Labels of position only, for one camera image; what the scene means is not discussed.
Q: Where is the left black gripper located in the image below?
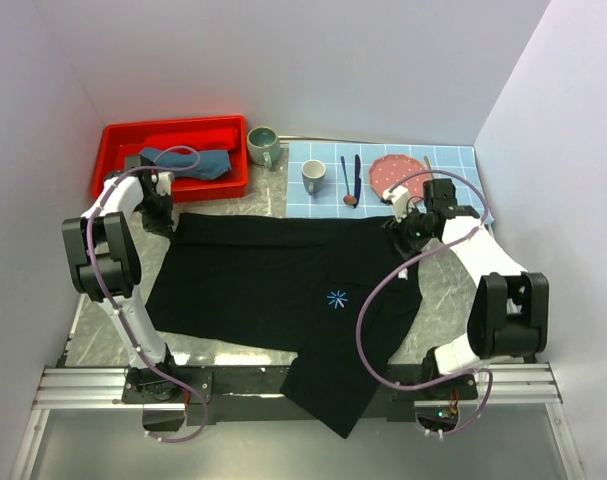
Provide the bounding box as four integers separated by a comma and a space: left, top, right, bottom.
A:
135, 191, 175, 240

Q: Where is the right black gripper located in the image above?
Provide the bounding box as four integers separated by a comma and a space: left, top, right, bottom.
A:
381, 201, 435, 262

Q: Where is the black t shirt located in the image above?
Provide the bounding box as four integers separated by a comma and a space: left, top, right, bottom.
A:
145, 212, 424, 440

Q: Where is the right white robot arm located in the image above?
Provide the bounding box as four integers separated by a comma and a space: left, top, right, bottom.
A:
383, 179, 549, 399

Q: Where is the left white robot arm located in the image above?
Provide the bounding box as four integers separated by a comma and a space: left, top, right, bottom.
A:
62, 154, 182, 402

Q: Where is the blue rolled t shirt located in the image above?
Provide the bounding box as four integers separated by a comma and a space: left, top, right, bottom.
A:
139, 147, 232, 181

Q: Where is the pink dotted plate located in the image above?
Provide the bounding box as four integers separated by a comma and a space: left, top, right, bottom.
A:
368, 154, 432, 198

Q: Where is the red plastic bin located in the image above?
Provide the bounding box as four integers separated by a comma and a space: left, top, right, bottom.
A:
90, 116, 249, 204

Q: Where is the blue grid placemat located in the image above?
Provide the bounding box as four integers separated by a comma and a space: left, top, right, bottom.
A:
286, 141, 482, 219

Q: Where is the green ceramic mug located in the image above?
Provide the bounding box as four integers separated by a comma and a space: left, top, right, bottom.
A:
246, 126, 281, 169

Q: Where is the grey white mug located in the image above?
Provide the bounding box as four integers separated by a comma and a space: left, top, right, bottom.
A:
301, 159, 327, 196

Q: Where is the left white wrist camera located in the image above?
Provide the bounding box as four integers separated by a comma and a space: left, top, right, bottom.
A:
151, 172, 175, 196

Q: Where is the blue handled spoon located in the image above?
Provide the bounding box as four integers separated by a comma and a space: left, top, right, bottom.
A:
340, 156, 359, 208

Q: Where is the blue handled knife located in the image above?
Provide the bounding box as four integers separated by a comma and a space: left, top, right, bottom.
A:
354, 154, 362, 204

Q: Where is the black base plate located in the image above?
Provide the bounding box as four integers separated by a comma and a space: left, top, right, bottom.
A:
121, 365, 478, 438

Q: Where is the aluminium rail frame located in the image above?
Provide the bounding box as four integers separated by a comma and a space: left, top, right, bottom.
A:
12, 300, 587, 479

